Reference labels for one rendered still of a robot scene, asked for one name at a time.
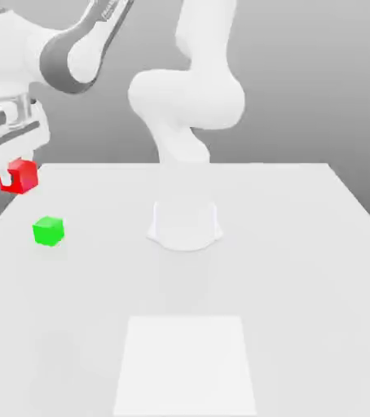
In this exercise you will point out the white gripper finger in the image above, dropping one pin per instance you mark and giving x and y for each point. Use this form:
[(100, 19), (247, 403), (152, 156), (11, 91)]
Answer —
[(7, 177)]

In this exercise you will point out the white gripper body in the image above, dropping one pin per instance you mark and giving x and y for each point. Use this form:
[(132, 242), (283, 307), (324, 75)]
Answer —
[(25, 138)]

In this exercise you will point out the small red cube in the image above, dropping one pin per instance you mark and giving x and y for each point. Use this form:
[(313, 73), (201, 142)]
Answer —
[(26, 178)]

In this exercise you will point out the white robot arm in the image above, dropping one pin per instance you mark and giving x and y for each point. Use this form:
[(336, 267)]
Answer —
[(201, 97)]

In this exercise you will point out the small green cube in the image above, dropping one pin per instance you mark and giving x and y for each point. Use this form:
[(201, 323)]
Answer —
[(48, 232)]

